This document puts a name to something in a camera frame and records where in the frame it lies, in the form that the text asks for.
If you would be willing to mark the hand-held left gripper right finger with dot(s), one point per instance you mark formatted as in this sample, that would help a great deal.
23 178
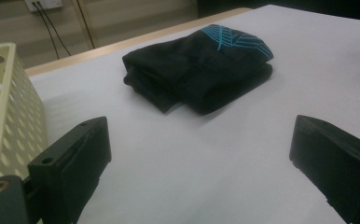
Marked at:
339 161

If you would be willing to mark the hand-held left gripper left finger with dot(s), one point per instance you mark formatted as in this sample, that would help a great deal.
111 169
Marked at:
72 161

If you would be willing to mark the pale yellow perforated basket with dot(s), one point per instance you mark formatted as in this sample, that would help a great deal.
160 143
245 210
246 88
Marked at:
16 124

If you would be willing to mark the black garment with blue print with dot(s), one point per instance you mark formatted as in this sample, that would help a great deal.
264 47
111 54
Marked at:
200 71

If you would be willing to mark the white table cover sheet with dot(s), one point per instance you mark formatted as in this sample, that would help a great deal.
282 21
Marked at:
231 161

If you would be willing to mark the wooden table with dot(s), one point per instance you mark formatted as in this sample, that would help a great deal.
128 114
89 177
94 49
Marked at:
137 39

